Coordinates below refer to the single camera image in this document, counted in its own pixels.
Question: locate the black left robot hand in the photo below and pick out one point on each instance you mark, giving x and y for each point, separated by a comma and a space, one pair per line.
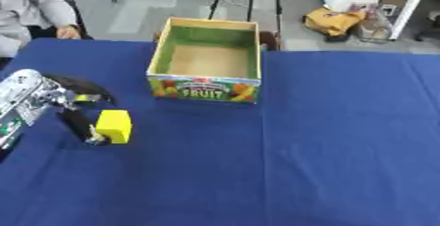
80, 85

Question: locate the yellow block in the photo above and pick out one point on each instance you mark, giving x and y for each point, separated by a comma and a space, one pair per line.
114, 125

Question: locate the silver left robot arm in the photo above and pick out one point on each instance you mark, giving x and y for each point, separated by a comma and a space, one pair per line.
23, 99

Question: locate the cardboard box with green inside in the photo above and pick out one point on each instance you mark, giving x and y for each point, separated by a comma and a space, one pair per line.
206, 61

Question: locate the person's hand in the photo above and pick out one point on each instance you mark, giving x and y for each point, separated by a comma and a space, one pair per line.
68, 32

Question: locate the person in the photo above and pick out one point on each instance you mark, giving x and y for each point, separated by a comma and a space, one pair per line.
31, 10

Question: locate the yellow bag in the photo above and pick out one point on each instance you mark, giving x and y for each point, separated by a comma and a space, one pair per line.
332, 20

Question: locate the white post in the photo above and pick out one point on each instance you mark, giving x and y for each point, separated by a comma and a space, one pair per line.
411, 5

